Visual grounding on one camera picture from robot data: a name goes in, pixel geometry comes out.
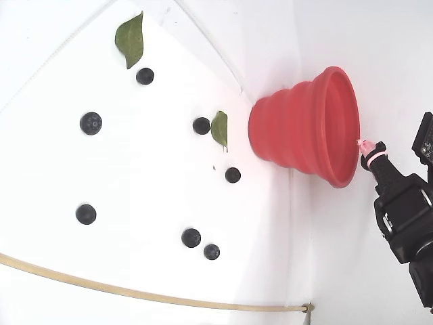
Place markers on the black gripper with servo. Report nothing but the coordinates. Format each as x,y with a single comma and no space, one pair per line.
402,200

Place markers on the dark blueberry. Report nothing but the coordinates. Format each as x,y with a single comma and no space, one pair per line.
201,126
211,252
191,238
233,175
145,76
91,123
86,214

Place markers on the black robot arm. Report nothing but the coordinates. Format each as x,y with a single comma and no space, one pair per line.
424,277

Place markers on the red collapsible silicone cup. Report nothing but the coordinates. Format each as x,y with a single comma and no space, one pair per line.
287,135

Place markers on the small green leaf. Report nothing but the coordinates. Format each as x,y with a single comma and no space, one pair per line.
219,127

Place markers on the white paper sheet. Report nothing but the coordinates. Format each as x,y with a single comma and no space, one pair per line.
135,152

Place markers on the large green leaf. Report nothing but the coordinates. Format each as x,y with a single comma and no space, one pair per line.
129,40

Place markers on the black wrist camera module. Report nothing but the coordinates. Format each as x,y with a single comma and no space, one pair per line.
425,142

